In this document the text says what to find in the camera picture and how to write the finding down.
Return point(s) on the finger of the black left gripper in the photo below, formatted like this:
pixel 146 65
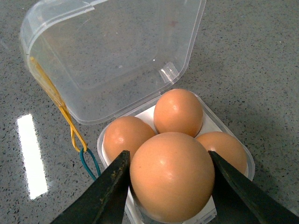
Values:
pixel 104 201

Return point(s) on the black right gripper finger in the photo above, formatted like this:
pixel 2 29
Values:
pixel 239 201

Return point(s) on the brown egg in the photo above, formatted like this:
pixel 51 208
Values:
pixel 178 110
pixel 227 146
pixel 126 133
pixel 172 177

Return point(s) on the clear plastic egg box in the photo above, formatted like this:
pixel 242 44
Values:
pixel 109 58

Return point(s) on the yellow rubber band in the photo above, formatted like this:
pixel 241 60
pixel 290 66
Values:
pixel 47 85

